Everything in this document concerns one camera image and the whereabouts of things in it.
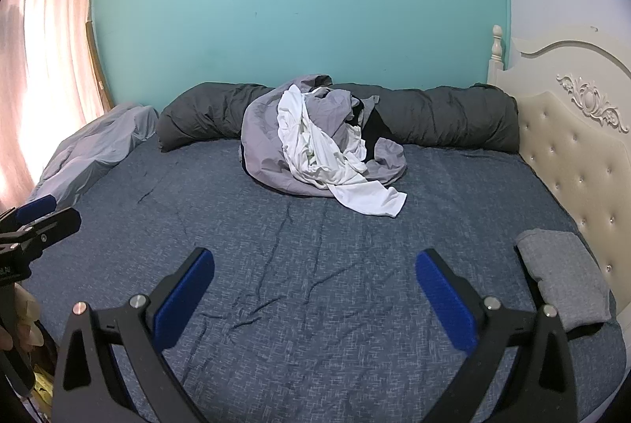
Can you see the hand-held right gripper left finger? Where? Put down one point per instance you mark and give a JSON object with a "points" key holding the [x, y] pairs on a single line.
{"points": [[182, 299]]}

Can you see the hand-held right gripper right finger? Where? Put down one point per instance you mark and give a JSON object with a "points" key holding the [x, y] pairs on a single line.
{"points": [[446, 299]]}

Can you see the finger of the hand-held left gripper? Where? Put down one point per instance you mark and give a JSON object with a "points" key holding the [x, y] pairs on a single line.
{"points": [[54, 225], [37, 206]]}

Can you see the white long-sleeve shirt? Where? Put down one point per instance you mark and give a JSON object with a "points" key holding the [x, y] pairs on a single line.
{"points": [[315, 151]]}

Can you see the cream fluffy cloth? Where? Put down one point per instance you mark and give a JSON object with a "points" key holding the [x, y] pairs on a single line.
{"points": [[29, 319]]}

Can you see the light grey blanket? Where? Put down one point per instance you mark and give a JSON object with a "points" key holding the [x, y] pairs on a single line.
{"points": [[88, 147]]}

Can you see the folded grey cloth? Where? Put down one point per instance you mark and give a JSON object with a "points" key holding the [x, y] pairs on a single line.
{"points": [[562, 270]]}

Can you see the blue patterned bed sheet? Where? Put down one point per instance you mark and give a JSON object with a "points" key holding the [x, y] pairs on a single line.
{"points": [[305, 255]]}

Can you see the pink curtain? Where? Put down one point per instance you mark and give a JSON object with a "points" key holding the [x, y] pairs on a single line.
{"points": [[44, 58]]}

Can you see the lilac grey garment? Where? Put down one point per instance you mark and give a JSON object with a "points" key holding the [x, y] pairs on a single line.
{"points": [[261, 132]]}

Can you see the black garment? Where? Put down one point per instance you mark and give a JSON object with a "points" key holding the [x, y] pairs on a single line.
{"points": [[374, 127]]}

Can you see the dark grey rolled duvet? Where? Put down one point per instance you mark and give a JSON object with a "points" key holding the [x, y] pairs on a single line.
{"points": [[207, 112]]}

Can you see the cream tufted headboard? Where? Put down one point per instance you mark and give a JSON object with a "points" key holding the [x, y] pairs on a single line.
{"points": [[567, 142]]}

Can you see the wooden window frame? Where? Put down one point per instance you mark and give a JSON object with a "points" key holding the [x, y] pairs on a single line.
{"points": [[96, 63]]}

